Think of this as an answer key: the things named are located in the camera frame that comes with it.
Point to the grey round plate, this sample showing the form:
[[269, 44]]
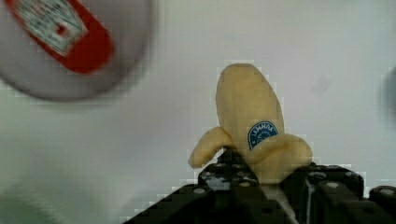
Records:
[[27, 68]]

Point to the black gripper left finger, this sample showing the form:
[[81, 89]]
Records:
[[227, 192]]

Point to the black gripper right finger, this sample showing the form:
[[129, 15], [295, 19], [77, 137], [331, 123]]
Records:
[[331, 194]]

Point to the yellow plush banana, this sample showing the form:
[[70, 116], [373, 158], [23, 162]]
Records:
[[251, 124]]

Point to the red ketchup bottle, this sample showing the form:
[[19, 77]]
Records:
[[66, 30]]

